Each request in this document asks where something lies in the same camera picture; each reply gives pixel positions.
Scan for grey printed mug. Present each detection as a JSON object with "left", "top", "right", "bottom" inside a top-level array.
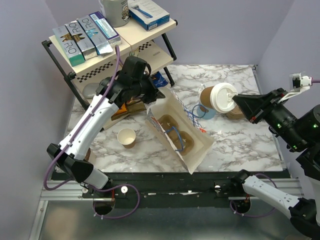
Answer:
[{"left": 98, "top": 0, "right": 130, "bottom": 28}]

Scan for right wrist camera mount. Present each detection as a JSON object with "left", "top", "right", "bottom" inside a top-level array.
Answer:
[{"left": 278, "top": 72, "right": 313, "bottom": 103}]

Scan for brown cookie package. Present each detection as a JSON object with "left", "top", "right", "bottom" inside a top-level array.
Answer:
[{"left": 111, "top": 97, "right": 146, "bottom": 121}]

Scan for purple cable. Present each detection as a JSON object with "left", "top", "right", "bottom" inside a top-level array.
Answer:
[
  {"left": 229, "top": 78, "right": 320, "bottom": 218},
  {"left": 42, "top": 44, "right": 141, "bottom": 220}
]

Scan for teal silver toothpaste box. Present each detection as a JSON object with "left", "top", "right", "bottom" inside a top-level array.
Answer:
[{"left": 52, "top": 26, "right": 85, "bottom": 67}]

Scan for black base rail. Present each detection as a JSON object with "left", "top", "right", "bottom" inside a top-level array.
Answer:
[{"left": 82, "top": 172, "right": 248, "bottom": 209}]

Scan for white patterned mug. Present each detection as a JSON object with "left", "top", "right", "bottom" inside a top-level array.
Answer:
[{"left": 129, "top": 48, "right": 140, "bottom": 57}]

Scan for blue silver toothpaste box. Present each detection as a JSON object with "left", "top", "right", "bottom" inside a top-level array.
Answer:
[{"left": 77, "top": 15, "right": 113, "bottom": 56}]

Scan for stacked brown cup carriers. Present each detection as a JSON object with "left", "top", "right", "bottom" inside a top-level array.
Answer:
[{"left": 225, "top": 105, "right": 245, "bottom": 120}]

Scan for brown paper cup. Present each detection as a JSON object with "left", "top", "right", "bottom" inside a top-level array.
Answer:
[
  {"left": 117, "top": 128, "right": 136, "bottom": 149},
  {"left": 199, "top": 86, "right": 214, "bottom": 109}
]

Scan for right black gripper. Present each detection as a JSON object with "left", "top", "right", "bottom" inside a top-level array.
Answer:
[{"left": 232, "top": 86, "right": 308, "bottom": 149}]

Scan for grey sponge pad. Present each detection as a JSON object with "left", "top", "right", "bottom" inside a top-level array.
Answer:
[{"left": 82, "top": 83, "right": 100, "bottom": 99}]

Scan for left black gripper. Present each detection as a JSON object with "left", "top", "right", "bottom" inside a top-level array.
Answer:
[{"left": 131, "top": 71, "right": 166, "bottom": 105}]

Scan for brown cardboard cup carrier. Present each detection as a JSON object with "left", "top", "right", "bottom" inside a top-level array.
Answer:
[{"left": 157, "top": 114, "right": 195, "bottom": 156}]

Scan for blue razor box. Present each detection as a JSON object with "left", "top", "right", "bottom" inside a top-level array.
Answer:
[{"left": 127, "top": 0, "right": 170, "bottom": 31}]

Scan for purple white toothpaste box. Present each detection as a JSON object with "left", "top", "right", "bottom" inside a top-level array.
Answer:
[{"left": 89, "top": 11, "right": 122, "bottom": 47}]

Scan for brown cookie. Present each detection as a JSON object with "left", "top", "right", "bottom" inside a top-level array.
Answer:
[{"left": 84, "top": 147, "right": 91, "bottom": 162}]

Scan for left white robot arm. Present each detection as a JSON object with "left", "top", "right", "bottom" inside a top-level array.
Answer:
[{"left": 47, "top": 56, "right": 164, "bottom": 198}]

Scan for black beige shelf rack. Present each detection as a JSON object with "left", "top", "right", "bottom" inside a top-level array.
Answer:
[{"left": 41, "top": 19, "right": 178, "bottom": 110}]

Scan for cream bag with blue handles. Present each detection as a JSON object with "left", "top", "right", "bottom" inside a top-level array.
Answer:
[{"left": 145, "top": 86, "right": 215, "bottom": 175}]

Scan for orange snack bag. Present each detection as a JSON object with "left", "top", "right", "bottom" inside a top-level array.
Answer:
[{"left": 117, "top": 103, "right": 128, "bottom": 115}]

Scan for blue chips bag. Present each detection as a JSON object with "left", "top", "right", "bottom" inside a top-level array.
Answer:
[{"left": 151, "top": 71, "right": 169, "bottom": 88}]

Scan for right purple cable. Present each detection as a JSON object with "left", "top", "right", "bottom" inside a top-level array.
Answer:
[{"left": 229, "top": 78, "right": 320, "bottom": 218}]

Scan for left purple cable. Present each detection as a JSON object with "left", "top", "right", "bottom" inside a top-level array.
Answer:
[{"left": 42, "top": 44, "right": 141, "bottom": 220}]

